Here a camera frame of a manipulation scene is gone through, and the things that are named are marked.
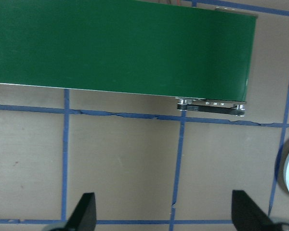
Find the green conveyor belt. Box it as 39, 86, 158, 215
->
0, 0, 259, 118

